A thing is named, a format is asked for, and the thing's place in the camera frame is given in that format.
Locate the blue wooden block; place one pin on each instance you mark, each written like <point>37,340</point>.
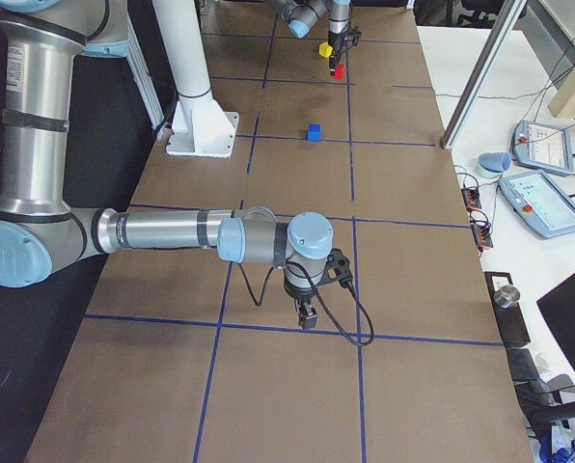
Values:
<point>314,133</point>

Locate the red wooden block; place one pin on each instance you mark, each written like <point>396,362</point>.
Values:
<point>338,72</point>

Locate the orange black connector box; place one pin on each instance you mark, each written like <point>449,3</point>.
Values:
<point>471,198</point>
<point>481,230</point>

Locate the blue plastic clutter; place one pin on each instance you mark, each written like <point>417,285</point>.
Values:
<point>558,446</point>

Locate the far teach pendant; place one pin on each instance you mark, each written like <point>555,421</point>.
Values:
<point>543,146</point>

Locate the far orange black connector box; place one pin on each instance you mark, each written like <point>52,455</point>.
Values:
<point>471,198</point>

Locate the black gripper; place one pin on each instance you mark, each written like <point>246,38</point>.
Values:
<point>298,292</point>
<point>334,40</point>

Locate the black office chair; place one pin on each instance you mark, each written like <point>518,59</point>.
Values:
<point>540,402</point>

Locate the near teach pendant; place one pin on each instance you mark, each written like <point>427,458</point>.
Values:
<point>540,203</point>

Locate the yellow wooden block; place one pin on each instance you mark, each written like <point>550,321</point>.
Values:
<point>325,50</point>

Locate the blue cup on tape roll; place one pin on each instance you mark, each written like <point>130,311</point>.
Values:
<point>493,164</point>

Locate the near orange black connector box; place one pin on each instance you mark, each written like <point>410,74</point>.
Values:
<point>481,230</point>

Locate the teach pendant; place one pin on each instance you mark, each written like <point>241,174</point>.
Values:
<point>543,146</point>
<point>540,203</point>

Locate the metal cylinder weight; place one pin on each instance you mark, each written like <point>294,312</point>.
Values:
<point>506,296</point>

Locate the black box under cylinder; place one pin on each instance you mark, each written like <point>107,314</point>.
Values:
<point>511,324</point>

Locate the aluminium frame post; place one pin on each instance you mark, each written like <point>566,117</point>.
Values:
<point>503,25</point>

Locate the white pillar with base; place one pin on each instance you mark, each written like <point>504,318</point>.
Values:
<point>200,126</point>

